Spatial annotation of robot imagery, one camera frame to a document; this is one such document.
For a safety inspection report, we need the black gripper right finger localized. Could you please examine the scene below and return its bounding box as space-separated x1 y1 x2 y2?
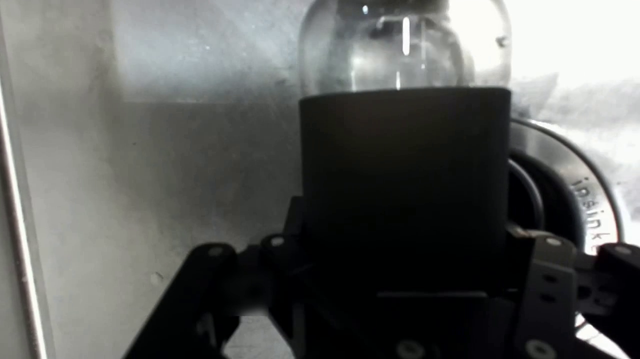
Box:
507 222 640 359

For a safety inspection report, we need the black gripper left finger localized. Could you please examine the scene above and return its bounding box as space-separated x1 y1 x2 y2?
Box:
123 196 311 359

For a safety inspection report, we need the stainless steel sink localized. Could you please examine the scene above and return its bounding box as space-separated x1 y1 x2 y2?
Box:
0 0 640 359

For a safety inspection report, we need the glass bottle with black sleeve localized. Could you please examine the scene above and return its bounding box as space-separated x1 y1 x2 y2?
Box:
296 0 516 296

